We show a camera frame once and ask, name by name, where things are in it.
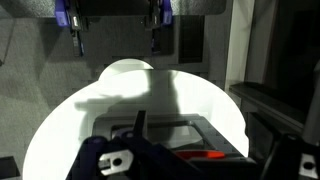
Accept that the grey toy stove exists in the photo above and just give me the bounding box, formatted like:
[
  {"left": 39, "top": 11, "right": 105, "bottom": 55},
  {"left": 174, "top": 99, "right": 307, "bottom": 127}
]
[{"left": 91, "top": 112, "right": 258, "bottom": 171}]

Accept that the black flat square object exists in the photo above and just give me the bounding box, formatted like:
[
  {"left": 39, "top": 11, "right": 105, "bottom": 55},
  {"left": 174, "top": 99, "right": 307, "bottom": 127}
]
[{"left": 0, "top": 155, "right": 22, "bottom": 180}]

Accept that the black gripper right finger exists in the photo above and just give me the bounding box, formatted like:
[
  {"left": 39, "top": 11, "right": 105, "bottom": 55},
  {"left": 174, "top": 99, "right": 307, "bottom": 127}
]
[{"left": 260, "top": 133, "right": 320, "bottom": 180}]

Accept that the dark low shelf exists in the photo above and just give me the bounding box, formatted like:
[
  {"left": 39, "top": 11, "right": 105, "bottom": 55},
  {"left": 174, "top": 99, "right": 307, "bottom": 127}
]
[{"left": 229, "top": 81, "right": 309, "bottom": 134}]

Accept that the blue clamp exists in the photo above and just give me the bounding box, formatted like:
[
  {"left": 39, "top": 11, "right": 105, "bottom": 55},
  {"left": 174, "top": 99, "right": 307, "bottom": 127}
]
[
  {"left": 54, "top": 0, "right": 86, "bottom": 58},
  {"left": 146, "top": 0, "right": 174, "bottom": 56}
]

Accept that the white vertical panel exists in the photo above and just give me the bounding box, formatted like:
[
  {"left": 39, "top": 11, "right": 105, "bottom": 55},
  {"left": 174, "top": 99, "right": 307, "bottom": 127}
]
[{"left": 225, "top": 0, "right": 256, "bottom": 90}]

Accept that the black clamped base board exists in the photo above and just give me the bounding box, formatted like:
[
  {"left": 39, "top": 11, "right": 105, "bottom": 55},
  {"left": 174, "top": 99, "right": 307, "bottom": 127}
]
[{"left": 74, "top": 0, "right": 228, "bottom": 17}]

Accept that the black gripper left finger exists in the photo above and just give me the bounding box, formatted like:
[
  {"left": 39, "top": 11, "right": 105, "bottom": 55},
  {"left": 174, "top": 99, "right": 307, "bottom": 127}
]
[{"left": 65, "top": 109, "right": 205, "bottom": 180}]

